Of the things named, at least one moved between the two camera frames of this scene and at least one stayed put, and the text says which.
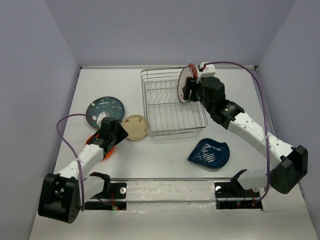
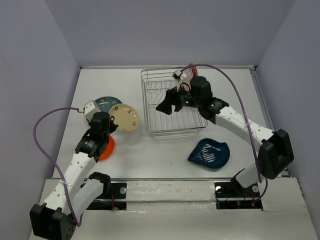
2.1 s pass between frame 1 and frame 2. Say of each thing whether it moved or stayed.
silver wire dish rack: stayed
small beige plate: moved
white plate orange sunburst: stayed
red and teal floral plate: stayed
